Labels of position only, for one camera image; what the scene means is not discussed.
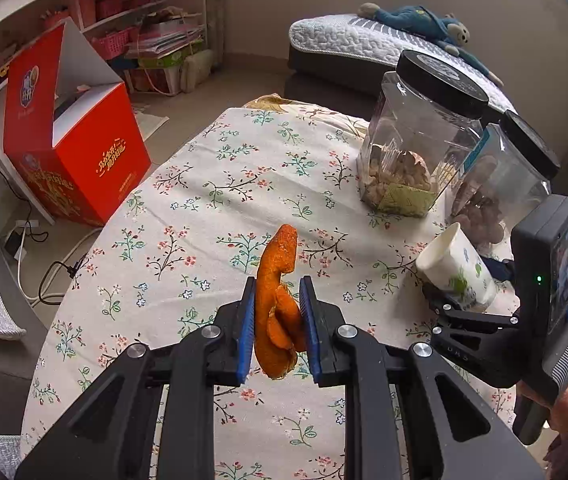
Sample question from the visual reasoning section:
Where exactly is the white paper cup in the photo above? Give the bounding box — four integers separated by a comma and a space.
415, 222, 497, 312

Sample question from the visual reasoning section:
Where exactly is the orange peel piece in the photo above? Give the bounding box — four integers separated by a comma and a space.
254, 224, 307, 380

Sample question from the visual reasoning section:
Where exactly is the clear jar with nuts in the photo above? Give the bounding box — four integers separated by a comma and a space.
447, 110, 561, 252

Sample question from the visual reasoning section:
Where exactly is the clear jar with snacks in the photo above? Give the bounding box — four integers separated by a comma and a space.
357, 50, 489, 217

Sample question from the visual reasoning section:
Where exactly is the floral tablecloth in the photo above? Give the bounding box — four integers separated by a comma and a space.
22, 96, 445, 479

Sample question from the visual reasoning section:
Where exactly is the blue stuffed monkey toy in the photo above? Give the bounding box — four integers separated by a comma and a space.
358, 2, 503, 88

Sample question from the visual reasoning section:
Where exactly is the grey quilted sofa cover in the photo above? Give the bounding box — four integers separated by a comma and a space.
288, 14, 515, 112

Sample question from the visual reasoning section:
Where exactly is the red gift box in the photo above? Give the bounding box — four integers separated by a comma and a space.
3, 20, 150, 226

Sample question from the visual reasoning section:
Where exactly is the white bookshelf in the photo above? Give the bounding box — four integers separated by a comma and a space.
0, 0, 216, 226

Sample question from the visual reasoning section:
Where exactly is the black power cable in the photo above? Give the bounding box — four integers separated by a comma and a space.
0, 109, 90, 307

